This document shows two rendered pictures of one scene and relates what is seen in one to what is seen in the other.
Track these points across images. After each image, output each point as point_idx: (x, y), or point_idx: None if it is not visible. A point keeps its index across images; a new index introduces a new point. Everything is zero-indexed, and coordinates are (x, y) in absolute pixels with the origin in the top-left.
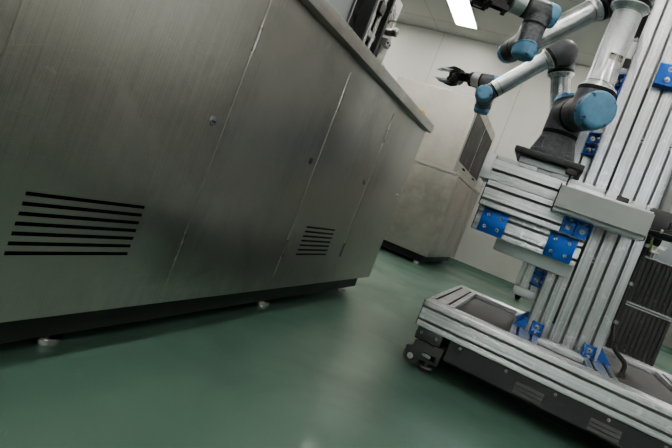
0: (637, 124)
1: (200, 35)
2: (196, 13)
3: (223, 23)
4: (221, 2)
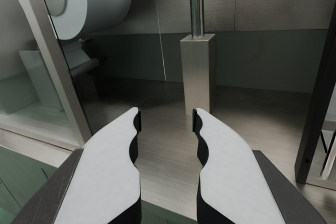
0: None
1: (31, 184)
2: (24, 177)
3: (34, 180)
4: (27, 172)
